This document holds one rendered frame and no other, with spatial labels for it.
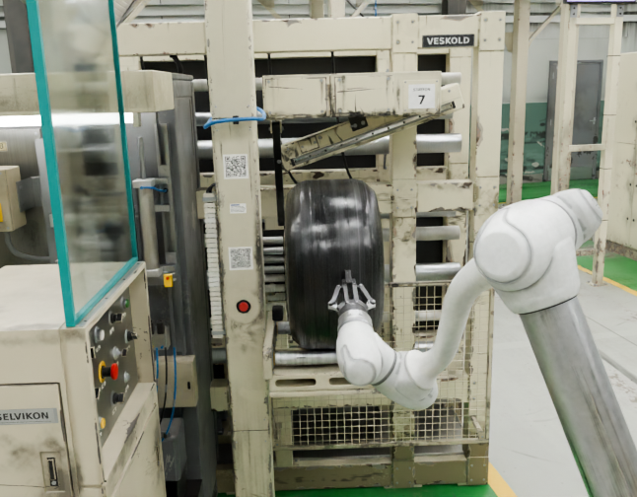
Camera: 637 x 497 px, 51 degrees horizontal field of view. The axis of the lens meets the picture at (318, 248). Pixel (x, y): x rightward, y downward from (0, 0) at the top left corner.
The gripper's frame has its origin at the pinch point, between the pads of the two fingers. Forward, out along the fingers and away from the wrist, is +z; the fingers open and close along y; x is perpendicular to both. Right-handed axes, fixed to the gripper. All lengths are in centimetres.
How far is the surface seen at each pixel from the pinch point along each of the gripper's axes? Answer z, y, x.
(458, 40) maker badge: 96, -48, -46
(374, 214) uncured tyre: 18.3, -9.0, -11.7
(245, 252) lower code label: 22.9, 31.0, 2.7
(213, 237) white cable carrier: 25.3, 40.7, -1.9
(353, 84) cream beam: 61, -6, -39
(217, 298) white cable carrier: 20.0, 40.7, 17.5
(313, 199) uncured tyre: 22.1, 9.2, -15.4
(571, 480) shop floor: 46, -104, 137
